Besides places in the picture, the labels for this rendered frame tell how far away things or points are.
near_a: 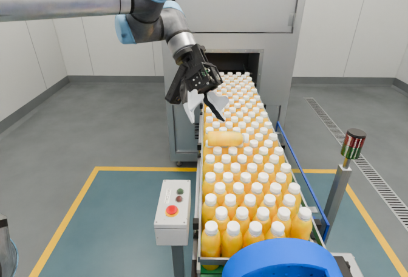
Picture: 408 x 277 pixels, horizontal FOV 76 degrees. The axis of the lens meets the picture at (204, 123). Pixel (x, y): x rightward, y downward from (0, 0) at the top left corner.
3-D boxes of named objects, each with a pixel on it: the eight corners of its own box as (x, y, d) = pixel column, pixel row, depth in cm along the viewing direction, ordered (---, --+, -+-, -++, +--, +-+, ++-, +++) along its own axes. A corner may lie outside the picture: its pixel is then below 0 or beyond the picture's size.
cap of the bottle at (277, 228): (285, 228, 81) (286, 225, 80) (280, 237, 79) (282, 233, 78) (274, 222, 83) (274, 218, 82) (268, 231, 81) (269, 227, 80)
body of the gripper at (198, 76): (209, 82, 63) (191, 40, 65) (184, 99, 67) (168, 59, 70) (225, 85, 69) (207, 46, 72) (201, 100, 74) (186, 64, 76)
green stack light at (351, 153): (345, 159, 96) (348, 148, 94) (337, 149, 102) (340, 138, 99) (362, 160, 96) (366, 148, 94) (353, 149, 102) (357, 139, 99)
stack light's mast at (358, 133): (340, 172, 99) (352, 136, 91) (333, 162, 105) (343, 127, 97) (357, 172, 99) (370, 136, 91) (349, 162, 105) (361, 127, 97)
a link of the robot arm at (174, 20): (149, 19, 76) (175, 17, 79) (161, 51, 73) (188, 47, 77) (153, -2, 69) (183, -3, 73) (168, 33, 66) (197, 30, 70)
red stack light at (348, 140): (348, 148, 94) (351, 139, 92) (340, 138, 99) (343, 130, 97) (366, 148, 94) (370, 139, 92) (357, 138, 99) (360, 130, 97)
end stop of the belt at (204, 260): (200, 265, 83) (200, 259, 81) (200, 262, 84) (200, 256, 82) (326, 266, 83) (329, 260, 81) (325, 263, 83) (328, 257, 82)
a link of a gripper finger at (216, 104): (237, 114, 71) (217, 88, 68) (220, 123, 74) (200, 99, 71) (238, 108, 74) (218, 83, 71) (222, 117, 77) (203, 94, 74)
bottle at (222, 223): (232, 251, 93) (235, 218, 85) (215, 257, 90) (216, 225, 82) (224, 235, 98) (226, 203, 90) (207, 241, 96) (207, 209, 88)
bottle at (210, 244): (197, 266, 88) (197, 232, 80) (206, 249, 93) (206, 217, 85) (215, 274, 85) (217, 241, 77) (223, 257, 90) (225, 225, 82)
